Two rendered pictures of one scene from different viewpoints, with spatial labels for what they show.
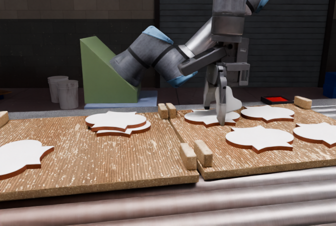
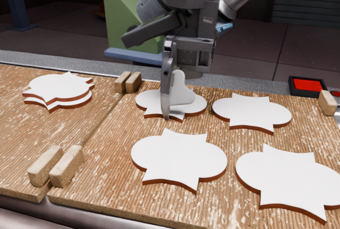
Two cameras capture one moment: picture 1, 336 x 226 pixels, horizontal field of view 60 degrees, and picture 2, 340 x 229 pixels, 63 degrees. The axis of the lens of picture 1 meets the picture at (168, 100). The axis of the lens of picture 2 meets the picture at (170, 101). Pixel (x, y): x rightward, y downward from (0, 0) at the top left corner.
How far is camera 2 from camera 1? 0.41 m
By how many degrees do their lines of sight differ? 28
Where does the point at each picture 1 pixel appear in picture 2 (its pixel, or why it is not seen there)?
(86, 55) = not seen: outside the picture
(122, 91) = not seen: hidden behind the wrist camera
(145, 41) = not seen: outside the picture
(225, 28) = not seen: outside the picture
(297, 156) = (188, 209)
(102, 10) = not seen: outside the picture
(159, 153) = (44, 146)
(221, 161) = (85, 182)
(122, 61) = (145, 4)
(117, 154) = (6, 136)
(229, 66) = (180, 43)
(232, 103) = (180, 94)
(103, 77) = (124, 21)
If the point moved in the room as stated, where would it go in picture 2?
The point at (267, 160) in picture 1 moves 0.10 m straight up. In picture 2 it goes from (140, 200) to (135, 137)
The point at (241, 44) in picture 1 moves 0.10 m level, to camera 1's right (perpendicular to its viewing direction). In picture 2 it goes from (204, 11) to (271, 18)
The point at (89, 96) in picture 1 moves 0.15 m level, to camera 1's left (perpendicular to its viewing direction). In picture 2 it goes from (113, 40) to (80, 35)
